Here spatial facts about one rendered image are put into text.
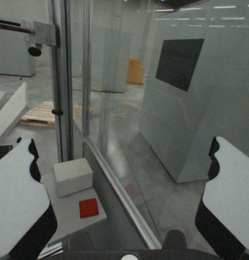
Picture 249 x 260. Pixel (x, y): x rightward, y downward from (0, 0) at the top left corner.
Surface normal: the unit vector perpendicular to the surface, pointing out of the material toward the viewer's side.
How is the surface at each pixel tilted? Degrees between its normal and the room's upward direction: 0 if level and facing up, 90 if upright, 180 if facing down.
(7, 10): 90
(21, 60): 90
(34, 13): 90
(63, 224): 0
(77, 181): 90
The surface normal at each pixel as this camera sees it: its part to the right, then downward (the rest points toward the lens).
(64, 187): 0.49, 0.46
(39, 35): 0.90, 0.30
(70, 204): 0.14, -0.88
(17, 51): 0.25, 0.48
